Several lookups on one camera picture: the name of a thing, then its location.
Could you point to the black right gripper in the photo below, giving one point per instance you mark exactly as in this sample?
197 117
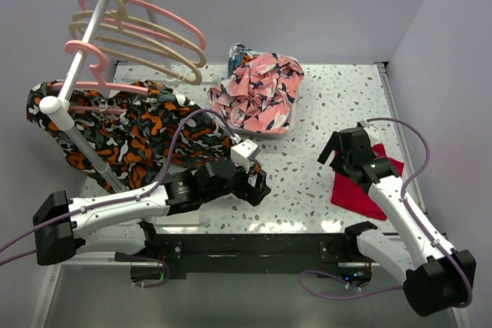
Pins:
333 144

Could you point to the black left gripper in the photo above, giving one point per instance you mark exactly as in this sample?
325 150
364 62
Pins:
253 194

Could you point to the pink patterned shorts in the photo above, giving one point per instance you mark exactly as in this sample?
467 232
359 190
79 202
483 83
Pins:
260 94

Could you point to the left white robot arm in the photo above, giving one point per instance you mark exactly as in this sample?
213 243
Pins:
65 226

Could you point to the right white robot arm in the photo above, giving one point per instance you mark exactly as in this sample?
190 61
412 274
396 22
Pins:
433 273

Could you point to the camouflage orange black shorts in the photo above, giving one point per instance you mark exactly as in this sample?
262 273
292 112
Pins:
133 132

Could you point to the pink hanger front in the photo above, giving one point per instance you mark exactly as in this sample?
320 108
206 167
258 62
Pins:
97 70

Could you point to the pink hanger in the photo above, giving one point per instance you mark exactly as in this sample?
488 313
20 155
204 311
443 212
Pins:
97 70
152 28

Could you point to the pink hanger rear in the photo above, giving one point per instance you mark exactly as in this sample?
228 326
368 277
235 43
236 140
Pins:
152 28

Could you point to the red folded cloth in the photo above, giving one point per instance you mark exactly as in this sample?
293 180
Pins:
350 196

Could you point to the white plastic basket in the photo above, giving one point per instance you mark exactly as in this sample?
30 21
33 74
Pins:
287 129

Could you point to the blue orange patterned garment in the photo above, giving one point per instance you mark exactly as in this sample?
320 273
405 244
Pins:
239 55

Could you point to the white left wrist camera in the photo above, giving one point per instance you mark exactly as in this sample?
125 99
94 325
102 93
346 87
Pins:
244 153

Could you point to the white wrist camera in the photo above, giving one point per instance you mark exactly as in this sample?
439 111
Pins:
244 153
371 131

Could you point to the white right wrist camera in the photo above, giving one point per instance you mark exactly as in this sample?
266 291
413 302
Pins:
371 131

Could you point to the aluminium table frame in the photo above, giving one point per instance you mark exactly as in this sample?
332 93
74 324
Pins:
94 290

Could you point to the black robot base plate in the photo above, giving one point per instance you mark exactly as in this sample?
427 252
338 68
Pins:
183 254

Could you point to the white clothes rack rail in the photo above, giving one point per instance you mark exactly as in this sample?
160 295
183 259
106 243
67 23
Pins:
57 107

